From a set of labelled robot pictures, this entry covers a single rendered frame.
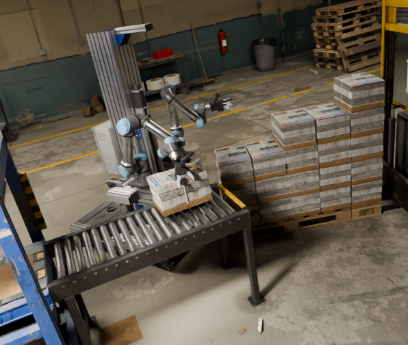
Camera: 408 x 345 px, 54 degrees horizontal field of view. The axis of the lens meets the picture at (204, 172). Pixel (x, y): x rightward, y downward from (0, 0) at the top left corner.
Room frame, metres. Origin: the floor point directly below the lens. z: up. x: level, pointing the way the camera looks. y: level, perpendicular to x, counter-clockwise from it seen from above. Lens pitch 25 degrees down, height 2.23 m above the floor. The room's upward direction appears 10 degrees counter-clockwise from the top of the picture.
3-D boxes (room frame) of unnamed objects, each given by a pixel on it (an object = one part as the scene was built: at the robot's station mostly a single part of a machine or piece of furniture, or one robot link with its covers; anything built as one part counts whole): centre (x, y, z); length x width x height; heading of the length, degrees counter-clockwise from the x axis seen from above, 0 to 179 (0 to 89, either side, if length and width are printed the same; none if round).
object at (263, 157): (3.30, -0.71, 0.42); 1.17 x 0.39 x 0.83; 91
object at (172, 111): (3.63, 0.18, 1.19); 0.15 x 0.12 x 0.55; 169
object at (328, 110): (3.30, -1.14, 1.06); 0.37 x 0.28 x 0.01; 3
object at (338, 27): (9.36, -3.80, 0.65); 1.33 x 0.94 x 1.30; 113
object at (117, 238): (2.30, 0.66, 0.77); 0.47 x 0.05 x 0.05; 19
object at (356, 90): (3.32, -1.44, 0.65); 0.39 x 0.30 x 1.29; 1
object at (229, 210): (2.55, -0.08, 0.77); 0.47 x 0.05 x 0.05; 19
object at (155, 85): (9.20, 0.92, 0.55); 1.80 x 0.70 x 1.09; 109
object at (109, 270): (2.13, 0.39, 0.74); 1.34 x 0.05 x 0.12; 109
